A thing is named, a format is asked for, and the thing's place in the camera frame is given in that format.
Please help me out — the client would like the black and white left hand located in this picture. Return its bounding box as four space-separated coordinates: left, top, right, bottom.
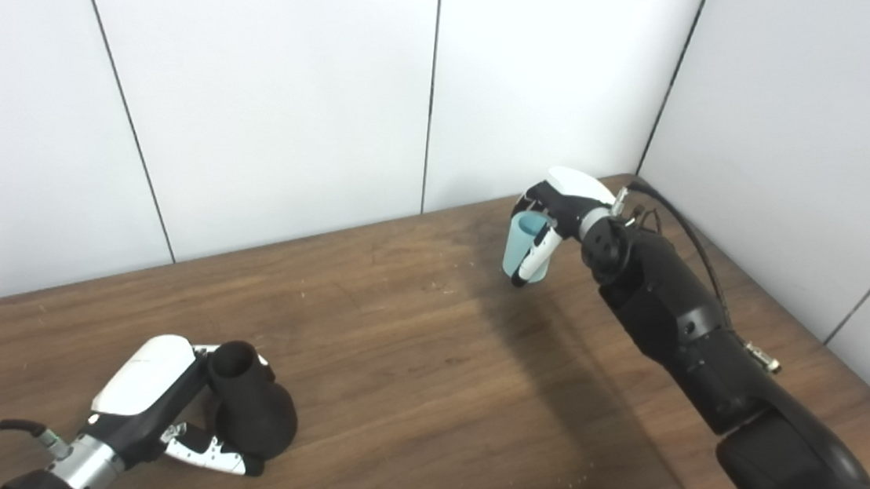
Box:
47 324 278 489

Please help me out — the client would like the black flared nozzle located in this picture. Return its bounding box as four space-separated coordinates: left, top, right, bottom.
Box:
199 338 305 463

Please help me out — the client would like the black and white right hand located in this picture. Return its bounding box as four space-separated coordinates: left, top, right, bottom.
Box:
504 162 631 297

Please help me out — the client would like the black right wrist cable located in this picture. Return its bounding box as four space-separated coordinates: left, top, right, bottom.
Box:
587 177 788 489

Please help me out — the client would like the light-blue hose piece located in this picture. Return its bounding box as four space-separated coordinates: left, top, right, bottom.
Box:
501 208 557 284

